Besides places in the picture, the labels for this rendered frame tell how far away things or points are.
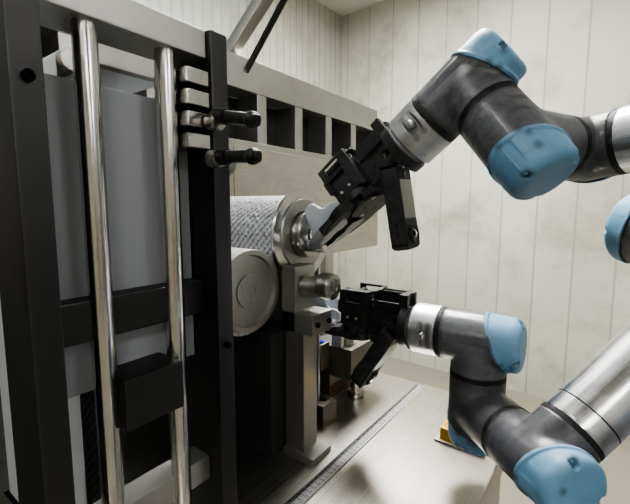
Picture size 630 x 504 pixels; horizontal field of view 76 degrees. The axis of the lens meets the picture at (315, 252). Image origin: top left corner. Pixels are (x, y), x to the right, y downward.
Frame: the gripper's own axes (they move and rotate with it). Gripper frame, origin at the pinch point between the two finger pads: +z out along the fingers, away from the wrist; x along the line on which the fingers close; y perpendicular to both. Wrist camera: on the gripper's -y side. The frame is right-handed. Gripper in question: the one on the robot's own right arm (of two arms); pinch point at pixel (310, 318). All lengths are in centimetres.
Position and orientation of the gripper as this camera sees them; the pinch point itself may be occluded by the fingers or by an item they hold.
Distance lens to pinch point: 75.1
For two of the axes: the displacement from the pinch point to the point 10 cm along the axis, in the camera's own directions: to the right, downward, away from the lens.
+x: -5.9, 0.9, -8.0
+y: 0.0, -9.9, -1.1
